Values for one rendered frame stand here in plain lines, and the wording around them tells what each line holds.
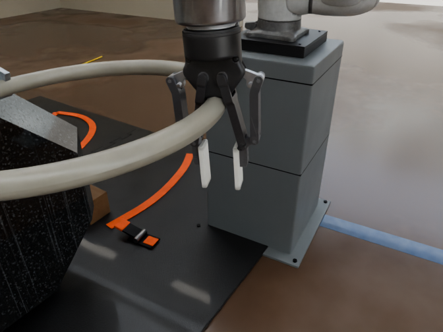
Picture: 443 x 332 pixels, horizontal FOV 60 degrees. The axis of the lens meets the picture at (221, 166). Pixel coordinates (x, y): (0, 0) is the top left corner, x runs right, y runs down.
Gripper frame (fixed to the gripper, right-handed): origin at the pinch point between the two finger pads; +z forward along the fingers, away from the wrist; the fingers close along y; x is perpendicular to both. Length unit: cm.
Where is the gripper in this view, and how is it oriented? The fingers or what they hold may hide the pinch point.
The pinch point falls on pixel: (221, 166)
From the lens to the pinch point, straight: 57.7
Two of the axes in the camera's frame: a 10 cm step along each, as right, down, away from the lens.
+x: -2.2, 4.7, -8.5
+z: 0.7, 8.8, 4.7
